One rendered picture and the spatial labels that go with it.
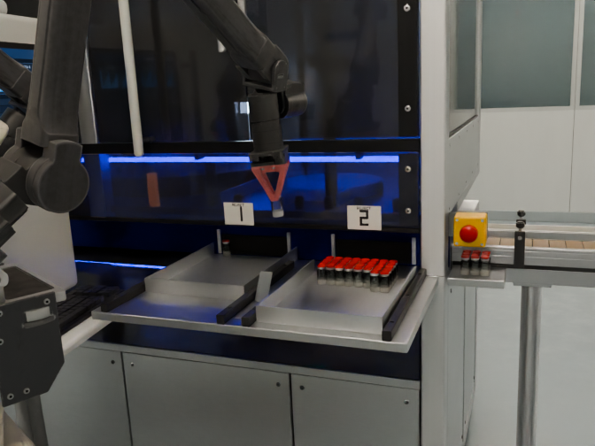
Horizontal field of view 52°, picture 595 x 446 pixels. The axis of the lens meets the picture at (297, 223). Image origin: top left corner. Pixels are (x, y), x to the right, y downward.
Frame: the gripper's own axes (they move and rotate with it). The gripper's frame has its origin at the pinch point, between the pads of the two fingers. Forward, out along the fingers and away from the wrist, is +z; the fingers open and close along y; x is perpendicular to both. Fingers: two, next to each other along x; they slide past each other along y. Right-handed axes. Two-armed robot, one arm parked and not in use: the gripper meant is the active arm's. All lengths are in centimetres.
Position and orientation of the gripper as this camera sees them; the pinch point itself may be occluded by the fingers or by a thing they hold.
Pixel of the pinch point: (274, 196)
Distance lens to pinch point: 120.4
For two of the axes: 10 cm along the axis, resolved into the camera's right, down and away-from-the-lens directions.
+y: 0.9, -2.5, 9.6
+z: 1.2, 9.6, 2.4
